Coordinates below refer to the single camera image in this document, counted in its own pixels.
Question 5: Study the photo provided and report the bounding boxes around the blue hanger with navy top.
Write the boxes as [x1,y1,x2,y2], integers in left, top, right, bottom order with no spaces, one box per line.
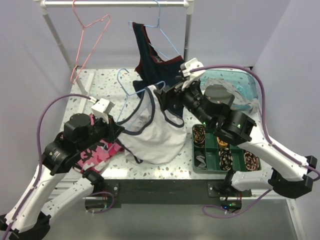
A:
[127,0,182,62]

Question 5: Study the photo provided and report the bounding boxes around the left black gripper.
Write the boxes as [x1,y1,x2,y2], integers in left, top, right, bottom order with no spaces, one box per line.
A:
[78,111,125,151]

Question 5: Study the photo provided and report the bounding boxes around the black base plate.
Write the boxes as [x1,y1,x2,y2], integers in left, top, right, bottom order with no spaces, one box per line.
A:
[84,178,253,210]

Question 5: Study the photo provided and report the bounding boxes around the rolled dotted tie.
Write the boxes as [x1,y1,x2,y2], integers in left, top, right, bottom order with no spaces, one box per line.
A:
[218,148,233,171]

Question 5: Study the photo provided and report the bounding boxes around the light blue wire hanger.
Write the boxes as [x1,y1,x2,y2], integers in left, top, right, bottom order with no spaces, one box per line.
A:
[104,68,166,153]

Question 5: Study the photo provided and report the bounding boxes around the rolled yellow tie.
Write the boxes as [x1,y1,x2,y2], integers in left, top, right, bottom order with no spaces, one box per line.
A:
[217,137,229,148]

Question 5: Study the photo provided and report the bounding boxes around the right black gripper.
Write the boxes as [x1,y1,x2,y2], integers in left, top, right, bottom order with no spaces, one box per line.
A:
[153,75,213,128]

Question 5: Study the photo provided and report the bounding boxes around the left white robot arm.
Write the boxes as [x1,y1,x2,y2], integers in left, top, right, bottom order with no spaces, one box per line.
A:
[0,113,124,240]

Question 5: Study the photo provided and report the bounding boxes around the pink wire hanger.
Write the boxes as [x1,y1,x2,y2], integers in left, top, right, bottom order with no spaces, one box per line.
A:
[70,0,112,85]

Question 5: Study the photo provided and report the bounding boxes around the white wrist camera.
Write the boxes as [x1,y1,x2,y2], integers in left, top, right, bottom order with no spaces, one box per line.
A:
[180,57,205,91]
[91,98,115,123]

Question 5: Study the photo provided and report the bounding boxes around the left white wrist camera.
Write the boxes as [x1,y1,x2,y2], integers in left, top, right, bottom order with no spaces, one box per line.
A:
[91,98,115,123]

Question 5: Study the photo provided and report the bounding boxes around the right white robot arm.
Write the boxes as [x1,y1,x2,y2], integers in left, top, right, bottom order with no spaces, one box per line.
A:
[154,81,317,199]

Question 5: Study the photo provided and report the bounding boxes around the teal plastic bin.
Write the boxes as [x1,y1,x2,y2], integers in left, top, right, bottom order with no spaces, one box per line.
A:
[199,69,259,112]

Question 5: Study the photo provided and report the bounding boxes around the rolled floral tie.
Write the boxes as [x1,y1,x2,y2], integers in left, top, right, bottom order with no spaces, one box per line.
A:
[192,125,206,147]

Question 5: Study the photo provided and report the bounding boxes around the grey garment in bin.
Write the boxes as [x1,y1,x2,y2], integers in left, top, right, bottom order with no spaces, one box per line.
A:
[200,77,260,115]

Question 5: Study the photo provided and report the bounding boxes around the rolled grey black tie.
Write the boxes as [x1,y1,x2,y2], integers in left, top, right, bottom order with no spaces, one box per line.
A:
[195,155,207,169]

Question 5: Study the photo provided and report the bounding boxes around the white clothes rack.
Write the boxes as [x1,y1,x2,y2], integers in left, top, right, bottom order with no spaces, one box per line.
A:
[33,0,196,116]

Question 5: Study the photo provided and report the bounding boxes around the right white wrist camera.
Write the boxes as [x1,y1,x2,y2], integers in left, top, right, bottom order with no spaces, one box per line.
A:
[180,57,205,91]

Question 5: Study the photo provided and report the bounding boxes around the green compartment tray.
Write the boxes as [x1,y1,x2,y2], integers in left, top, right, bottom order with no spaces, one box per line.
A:
[191,124,262,174]

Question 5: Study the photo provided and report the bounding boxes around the pink camouflage garment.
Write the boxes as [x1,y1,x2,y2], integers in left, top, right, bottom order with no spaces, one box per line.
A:
[59,113,125,175]

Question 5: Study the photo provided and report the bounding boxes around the white tank top navy trim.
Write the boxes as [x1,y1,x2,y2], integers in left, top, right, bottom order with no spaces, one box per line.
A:
[116,85,187,165]

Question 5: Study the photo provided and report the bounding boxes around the navy tank top red trim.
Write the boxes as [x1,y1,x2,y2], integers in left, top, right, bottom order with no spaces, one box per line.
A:
[131,22,193,118]

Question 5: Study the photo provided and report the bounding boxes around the rolled pink brown tie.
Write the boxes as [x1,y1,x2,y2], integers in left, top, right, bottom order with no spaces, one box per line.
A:
[243,151,260,172]

